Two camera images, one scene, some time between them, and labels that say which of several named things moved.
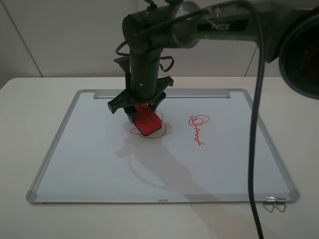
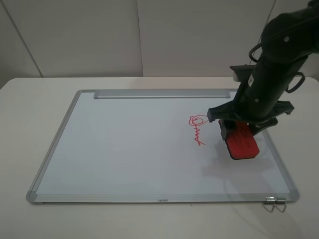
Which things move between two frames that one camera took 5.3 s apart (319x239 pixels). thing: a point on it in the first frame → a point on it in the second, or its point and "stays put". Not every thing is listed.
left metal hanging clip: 268,200 stays put
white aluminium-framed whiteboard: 201,155 stays put
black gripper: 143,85 → 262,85
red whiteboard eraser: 147,121 → 241,142
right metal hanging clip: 280,200 stays put
